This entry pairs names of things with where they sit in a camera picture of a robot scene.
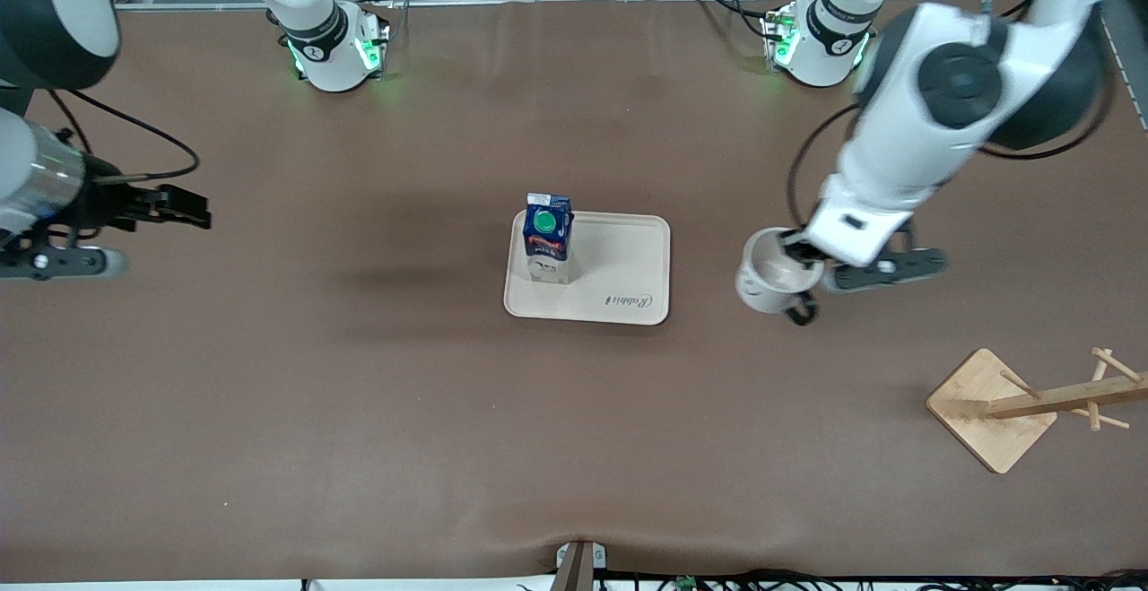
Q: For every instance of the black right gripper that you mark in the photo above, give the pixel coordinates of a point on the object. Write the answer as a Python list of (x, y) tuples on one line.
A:
[(97, 201)]

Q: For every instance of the wooden cup rack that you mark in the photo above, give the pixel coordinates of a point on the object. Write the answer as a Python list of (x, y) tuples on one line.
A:
[(987, 416)]

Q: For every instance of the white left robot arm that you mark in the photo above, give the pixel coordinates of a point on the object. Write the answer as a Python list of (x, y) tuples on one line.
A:
[(915, 125)]

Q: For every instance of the brown table cover sheet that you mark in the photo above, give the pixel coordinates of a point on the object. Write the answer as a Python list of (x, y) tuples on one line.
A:
[(359, 438)]

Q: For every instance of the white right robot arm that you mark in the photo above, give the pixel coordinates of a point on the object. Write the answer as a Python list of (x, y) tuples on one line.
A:
[(54, 17)]

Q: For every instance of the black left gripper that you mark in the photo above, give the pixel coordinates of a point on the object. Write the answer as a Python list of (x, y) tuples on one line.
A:
[(801, 251)]

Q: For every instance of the beige plastic tray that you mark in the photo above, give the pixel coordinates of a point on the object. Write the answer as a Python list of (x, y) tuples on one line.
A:
[(610, 299)]

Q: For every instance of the blue milk carton green cap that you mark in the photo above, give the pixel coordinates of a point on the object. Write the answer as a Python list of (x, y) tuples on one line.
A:
[(547, 241)]

